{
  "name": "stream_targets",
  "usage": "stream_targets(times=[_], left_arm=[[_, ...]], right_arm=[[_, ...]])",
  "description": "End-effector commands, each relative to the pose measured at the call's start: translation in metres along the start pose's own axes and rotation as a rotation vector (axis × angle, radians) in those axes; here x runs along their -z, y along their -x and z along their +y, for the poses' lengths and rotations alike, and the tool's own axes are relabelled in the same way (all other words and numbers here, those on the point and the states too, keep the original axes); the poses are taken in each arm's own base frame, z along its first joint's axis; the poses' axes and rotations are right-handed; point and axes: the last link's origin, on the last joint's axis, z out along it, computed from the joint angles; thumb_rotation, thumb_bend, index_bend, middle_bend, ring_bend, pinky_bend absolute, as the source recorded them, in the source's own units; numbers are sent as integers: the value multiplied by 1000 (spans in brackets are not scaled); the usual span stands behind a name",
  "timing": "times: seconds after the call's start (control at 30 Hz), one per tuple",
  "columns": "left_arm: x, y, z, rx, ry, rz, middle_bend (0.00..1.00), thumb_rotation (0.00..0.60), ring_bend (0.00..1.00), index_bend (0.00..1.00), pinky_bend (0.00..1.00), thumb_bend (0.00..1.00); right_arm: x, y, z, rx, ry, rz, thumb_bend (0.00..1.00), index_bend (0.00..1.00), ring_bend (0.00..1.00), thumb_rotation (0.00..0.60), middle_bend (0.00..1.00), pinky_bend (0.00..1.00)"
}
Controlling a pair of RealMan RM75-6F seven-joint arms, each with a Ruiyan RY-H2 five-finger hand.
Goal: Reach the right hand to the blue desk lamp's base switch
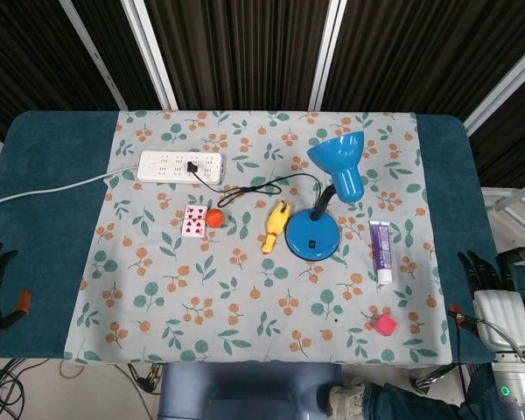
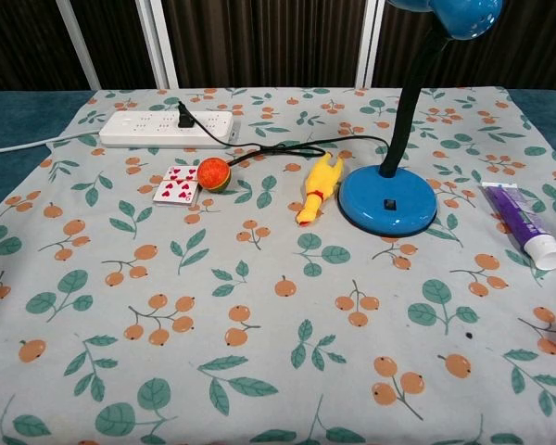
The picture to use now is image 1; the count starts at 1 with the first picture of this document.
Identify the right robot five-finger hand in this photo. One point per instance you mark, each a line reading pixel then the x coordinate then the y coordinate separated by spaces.
pixel 501 315

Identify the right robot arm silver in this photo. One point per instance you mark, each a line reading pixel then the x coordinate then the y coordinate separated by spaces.
pixel 514 389

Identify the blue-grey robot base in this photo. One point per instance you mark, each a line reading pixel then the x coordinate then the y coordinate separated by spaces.
pixel 249 391

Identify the blue desk lamp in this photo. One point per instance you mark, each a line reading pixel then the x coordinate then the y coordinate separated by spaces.
pixel 310 236

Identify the teal table cover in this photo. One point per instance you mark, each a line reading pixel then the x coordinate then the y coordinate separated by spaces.
pixel 48 245

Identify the pink cube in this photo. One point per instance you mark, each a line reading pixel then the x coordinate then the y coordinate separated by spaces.
pixel 385 325

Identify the person's blue jeans leg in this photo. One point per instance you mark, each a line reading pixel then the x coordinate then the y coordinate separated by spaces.
pixel 411 402

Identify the purple toothpaste tube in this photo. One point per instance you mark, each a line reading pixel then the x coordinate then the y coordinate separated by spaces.
pixel 382 249

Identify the person's beige shoe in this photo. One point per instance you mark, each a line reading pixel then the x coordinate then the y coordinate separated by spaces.
pixel 345 399

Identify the playing card with hearts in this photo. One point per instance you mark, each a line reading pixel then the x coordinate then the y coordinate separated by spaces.
pixel 193 221

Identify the white power strip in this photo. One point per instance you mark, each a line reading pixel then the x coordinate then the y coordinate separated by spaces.
pixel 179 166

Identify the orange ball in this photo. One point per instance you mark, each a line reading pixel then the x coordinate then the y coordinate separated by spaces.
pixel 215 217

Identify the yellow rubber chicken toy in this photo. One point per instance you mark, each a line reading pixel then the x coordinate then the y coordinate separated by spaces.
pixel 275 225

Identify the floral fruit print tablecloth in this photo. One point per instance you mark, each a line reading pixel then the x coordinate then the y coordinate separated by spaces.
pixel 254 284

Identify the black pleated curtain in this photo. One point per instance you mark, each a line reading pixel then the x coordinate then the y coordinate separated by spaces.
pixel 245 48

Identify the white aluminium frame post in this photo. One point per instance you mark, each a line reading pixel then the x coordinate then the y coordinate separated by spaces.
pixel 503 87
pixel 151 54
pixel 326 57
pixel 96 57

